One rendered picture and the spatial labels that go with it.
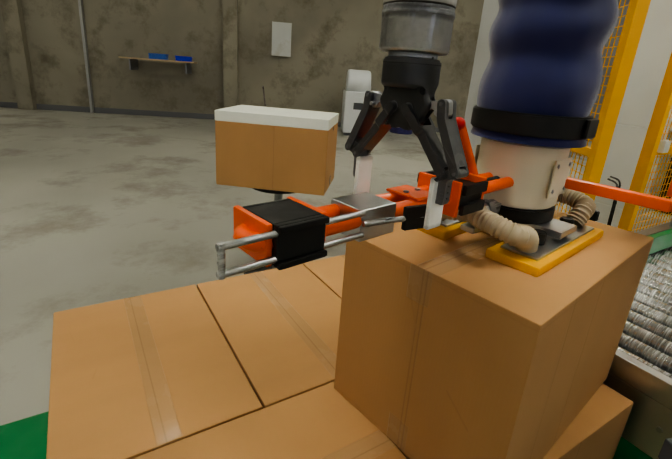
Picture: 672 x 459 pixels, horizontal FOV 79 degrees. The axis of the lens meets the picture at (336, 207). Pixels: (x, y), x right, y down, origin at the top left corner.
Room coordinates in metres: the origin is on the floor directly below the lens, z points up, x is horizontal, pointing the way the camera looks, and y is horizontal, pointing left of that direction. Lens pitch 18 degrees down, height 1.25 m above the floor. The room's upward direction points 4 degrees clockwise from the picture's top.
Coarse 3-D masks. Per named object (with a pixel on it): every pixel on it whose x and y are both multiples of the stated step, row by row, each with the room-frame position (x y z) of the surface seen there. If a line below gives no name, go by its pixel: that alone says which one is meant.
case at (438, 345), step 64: (384, 256) 0.71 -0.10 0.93; (448, 256) 0.70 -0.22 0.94; (576, 256) 0.75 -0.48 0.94; (640, 256) 0.83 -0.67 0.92; (384, 320) 0.69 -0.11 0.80; (448, 320) 0.59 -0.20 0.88; (512, 320) 0.52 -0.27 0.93; (576, 320) 0.60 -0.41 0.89; (384, 384) 0.68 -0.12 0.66; (448, 384) 0.58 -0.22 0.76; (512, 384) 0.50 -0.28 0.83; (576, 384) 0.69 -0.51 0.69; (448, 448) 0.56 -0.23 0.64; (512, 448) 0.50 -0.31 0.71
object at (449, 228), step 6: (444, 222) 0.82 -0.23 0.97; (450, 222) 0.82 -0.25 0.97; (456, 222) 0.83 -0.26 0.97; (462, 222) 0.84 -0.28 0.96; (420, 228) 0.82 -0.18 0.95; (432, 228) 0.80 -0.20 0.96; (438, 228) 0.80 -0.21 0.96; (444, 228) 0.80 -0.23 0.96; (450, 228) 0.80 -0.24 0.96; (456, 228) 0.81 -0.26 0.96; (432, 234) 0.80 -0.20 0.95; (438, 234) 0.79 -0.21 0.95; (444, 234) 0.78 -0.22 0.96; (450, 234) 0.79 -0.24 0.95; (456, 234) 0.81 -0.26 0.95
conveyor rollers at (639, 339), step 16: (656, 256) 1.79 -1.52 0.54; (656, 272) 1.63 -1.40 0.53; (640, 288) 1.44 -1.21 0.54; (656, 288) 1.47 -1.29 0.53; (640, 304) 1.30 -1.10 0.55; (656, 304) 1.32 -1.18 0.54; (640, 320) 1.20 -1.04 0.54; (656, 320) 1.24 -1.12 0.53; (624, 336) 1.09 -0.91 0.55; (640, 336) 1.12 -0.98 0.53; (656, 336) 1.10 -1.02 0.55; (624, 352) 1.01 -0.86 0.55; (640, 352) 1.04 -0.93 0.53; (656, 352) 1.02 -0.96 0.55; (656, 368) 0.95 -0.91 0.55
